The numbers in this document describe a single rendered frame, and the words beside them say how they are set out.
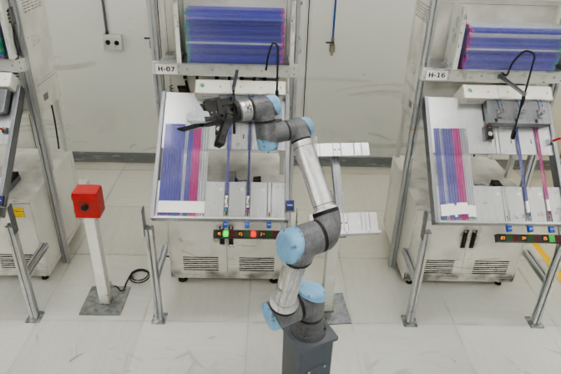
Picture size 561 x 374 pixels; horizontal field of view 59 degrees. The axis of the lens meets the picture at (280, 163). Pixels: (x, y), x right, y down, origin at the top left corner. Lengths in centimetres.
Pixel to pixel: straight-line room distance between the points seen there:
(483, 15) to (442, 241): 131
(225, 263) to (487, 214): 153
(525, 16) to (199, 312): 247
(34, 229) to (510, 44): 284
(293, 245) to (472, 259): 185
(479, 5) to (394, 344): 190
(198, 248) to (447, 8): 196
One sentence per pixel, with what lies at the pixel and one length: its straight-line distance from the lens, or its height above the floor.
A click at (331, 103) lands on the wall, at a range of 437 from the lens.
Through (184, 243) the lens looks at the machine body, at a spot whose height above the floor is 33.
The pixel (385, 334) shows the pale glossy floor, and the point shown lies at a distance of 302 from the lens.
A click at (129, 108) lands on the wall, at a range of 453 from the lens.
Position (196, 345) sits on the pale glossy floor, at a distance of 291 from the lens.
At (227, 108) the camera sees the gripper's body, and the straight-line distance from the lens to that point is 168.
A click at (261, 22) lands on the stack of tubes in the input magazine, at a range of 260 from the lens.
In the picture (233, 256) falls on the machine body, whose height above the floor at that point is 23.
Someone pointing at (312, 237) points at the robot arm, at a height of 116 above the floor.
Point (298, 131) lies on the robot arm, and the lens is 177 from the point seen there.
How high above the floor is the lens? 214
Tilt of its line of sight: 28 degrees down
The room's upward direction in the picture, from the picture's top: 2 degrees clockwise
